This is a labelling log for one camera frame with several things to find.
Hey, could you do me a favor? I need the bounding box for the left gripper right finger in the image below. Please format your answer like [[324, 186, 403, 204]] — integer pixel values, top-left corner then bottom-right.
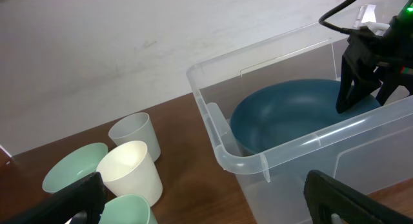
[[303, 170, 412, 224]]

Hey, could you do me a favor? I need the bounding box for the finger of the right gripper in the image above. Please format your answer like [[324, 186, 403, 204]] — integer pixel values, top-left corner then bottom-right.
[[375, 67, 412, 105], [336, 54, 381, 114]]

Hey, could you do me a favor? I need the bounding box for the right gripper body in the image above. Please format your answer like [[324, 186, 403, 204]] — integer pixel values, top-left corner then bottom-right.
[[347, 14, 412, 68]]

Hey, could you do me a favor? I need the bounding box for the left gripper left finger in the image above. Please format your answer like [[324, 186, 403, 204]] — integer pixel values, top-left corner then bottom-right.
[[4, 172, 108, 224]]

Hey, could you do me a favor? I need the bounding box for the blue large bowl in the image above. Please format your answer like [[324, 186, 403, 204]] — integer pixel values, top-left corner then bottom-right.
[[230, 79, 380, 154]]

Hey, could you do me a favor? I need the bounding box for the green small bowl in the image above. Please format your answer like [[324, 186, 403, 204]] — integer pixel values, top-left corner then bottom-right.
[[42, 143, 108, 194]]

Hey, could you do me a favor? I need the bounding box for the green cup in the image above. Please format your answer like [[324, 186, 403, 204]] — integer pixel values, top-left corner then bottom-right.
[[99, 194, 157, 224]]

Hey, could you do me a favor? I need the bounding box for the cream cup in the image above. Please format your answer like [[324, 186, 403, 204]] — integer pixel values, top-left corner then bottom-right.
[[96, 141, 163, 206]]

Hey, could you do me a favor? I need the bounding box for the clear plastic storage bin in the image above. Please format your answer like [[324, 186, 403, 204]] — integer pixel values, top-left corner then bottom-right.
[[186, 23, 412, 223]]

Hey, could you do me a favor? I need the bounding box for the grey cup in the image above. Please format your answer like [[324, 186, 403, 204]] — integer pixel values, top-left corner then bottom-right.
[[108, 112, 161, 162]]

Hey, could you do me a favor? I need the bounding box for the right black cable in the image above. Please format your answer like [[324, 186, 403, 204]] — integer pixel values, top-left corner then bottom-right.
[[318, 0, 368, 36]]

